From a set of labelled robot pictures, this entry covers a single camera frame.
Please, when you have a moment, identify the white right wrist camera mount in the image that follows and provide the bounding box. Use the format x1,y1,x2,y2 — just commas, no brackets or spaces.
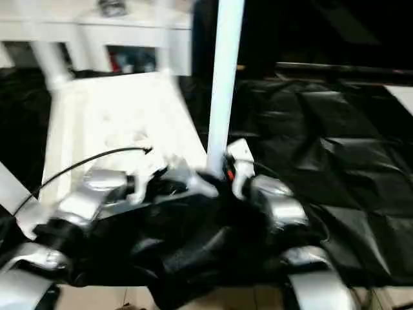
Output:
225,138,256,200

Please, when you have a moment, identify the grey crumpled bag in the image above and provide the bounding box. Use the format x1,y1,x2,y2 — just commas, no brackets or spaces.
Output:
98,0,126,17

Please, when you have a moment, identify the black work mat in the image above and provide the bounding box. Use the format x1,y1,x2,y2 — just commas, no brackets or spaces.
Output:
0,66,413,307

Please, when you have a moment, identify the white flat board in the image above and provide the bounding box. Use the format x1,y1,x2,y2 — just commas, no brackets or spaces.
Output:
385,84,413,116

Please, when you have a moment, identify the black backdrop cloth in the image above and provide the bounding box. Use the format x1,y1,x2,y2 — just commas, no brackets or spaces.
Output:
192,0,413,81

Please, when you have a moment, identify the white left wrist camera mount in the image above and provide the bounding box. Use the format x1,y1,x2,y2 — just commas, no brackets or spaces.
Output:
127,151,168,204

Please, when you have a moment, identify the white plastic table top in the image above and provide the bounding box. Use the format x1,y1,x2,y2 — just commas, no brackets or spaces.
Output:
15,69,223,240

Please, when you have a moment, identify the white glass-door sideboard cabinet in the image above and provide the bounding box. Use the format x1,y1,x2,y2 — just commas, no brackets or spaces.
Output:
0,0,193,77

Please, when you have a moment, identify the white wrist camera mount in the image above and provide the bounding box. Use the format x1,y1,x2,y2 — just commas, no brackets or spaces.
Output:
127,151,168,204
225,138,256,200

